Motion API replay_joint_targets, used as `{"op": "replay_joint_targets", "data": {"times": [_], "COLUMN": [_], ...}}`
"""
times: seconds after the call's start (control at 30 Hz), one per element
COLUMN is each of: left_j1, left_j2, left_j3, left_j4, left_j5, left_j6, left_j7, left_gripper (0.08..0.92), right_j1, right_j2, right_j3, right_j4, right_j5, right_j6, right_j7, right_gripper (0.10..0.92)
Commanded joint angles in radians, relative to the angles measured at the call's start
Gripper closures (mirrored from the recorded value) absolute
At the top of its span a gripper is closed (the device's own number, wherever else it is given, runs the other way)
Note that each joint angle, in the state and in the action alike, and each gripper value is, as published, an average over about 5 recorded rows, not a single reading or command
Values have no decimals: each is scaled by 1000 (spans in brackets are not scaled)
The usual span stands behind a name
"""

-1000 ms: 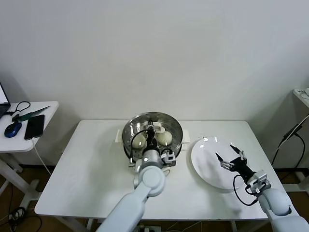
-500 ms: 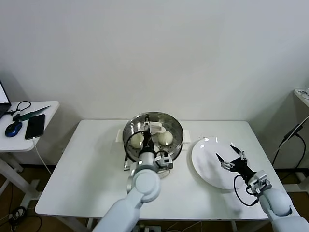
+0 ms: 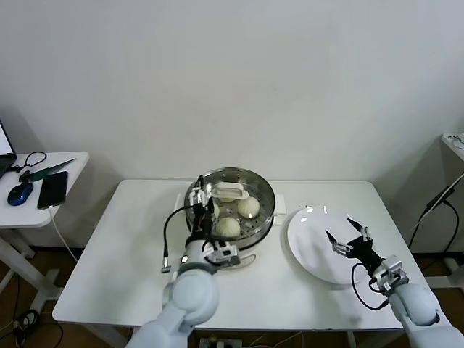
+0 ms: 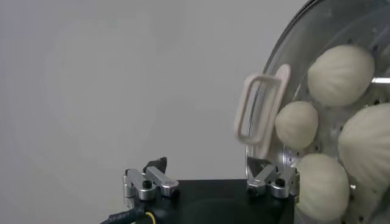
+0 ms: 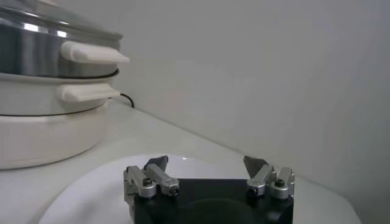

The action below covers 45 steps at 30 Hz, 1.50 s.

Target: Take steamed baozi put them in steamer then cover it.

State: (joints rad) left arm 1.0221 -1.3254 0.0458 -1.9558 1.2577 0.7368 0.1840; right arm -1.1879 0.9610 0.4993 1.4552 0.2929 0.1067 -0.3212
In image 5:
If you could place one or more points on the stainless steel steamer basket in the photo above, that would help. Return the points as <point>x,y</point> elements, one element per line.
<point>30,51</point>

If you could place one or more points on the white round plate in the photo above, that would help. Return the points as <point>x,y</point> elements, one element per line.
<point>100,194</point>

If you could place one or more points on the round glass pot lid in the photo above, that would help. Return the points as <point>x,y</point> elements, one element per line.
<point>61,15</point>

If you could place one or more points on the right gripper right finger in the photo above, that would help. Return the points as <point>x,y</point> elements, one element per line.
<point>262,179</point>

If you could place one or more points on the white electric cooking pot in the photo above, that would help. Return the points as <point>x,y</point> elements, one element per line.
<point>45,137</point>

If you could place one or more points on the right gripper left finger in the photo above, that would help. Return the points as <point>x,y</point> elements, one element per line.
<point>140,182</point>

